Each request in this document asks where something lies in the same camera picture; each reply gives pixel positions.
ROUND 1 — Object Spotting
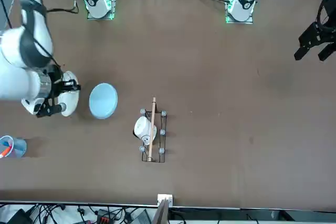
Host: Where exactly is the orange marker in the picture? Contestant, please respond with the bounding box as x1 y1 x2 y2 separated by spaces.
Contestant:
0 146 13 159

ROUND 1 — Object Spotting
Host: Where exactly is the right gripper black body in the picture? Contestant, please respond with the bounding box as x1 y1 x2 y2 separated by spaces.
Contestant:
48 64 66 105

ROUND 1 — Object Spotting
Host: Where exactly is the black power adapter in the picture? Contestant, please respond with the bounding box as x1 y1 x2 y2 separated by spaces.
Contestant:
5 207 34 224

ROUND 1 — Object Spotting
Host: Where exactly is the orange black connector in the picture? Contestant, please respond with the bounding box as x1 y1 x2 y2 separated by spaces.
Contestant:
95 209 111 224

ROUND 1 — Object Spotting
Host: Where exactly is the white plate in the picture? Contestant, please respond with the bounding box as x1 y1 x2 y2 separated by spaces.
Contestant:
57 70 80 118

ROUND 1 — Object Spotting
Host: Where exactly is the white mug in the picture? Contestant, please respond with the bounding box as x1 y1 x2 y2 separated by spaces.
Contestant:
133 115 158 146

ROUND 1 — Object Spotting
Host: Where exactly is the black wire cup rack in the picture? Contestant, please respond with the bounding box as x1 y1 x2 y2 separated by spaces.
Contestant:
138 97 169 164

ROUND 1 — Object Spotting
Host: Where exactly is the blue plate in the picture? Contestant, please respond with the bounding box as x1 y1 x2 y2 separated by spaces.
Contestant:
88 82 119 120

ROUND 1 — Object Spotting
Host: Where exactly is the white bracket block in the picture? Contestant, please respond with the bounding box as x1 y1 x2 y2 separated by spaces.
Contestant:
157 194 174 207

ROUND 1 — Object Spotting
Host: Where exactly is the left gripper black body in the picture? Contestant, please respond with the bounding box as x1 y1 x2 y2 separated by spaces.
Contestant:
316 0 336 35

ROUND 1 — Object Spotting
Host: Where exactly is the light blue pen cup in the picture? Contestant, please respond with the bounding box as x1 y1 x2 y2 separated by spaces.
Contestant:
0 135 28 158

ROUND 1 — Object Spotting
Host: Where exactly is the grey power adapter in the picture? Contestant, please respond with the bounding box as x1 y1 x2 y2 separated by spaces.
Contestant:
132 209 153 224

